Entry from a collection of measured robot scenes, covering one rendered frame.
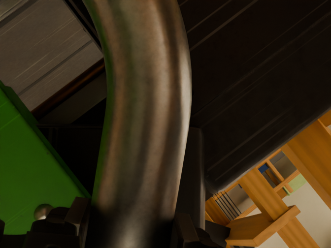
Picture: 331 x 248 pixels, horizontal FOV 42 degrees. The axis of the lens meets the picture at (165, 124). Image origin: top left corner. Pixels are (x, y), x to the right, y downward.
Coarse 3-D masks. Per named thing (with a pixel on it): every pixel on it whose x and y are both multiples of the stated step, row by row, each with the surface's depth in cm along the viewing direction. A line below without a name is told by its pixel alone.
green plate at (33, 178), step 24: (0, 96) 22; (0, 120) 22; (24, 120) 22; (0, 144) 22; (24, 144) 22; (48, 144) 22; (0, 168) 22; (24, 168) 22; (48, 168) 22; (0, 192) 22; (24, 192) 22; (48, 192) 22; (72, 192) 22; (0, 216) 22; (24, 216) 22
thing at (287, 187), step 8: (328, 128) 905; (280, 152) 893; (264, 160) 878; (272, 160) 889; (264, 168) 883; (272, 168) 878; (272, 176) 918; (280, 176) 875; (296, 176) 877; (232, 184) 862; (280, 184) 866; (288, 184) 877; (296, 184) 877; (224, 192) 857; (280, 192) 874; (288, 192) 873; (216, 200) 857; (232, 208) 850; (248, 208) 851; (240, 216) 847
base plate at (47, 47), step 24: (48, 0) 59; (0, 24) 57; (24, 24) 60; (48, 24) 64; (72, 24) 68; (0, 48) 61; (24, 48) 65; (48, 48) 69; (72, 48) 75; (96, 48) 80; (0, 72) 66; (24, 72) 71; (48, 72) 76; (72, 72) 83; (24, 96) 78; (48, 96) 85
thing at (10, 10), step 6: (0, 0) 23; (6, 0) 23; (12, 0) 23; (18, 0) 23; (24, 0) 24; (0, 6) 23; (6, 6) 23; (12, 6) 23; (18, 6) 24; (0, 12) 23; (6, 12) 23; (0, 18) 24
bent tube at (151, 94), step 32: (96, 0) 14; (128, 0) 14; (160, 0) 14; (128, 32) 14; (160, 32) 14; (128, 64) 14; (160, 64) 14; (128, 96) 14; (160, 96) 14; (128, 128) 14; (160, 128) 14; (128, 160) 14; (160, 160) 14; (96, 192) 15; (128, 192) 14; (160, 192) 14; (96, 224) 14; (128, 224) 14; (160, 224) 14
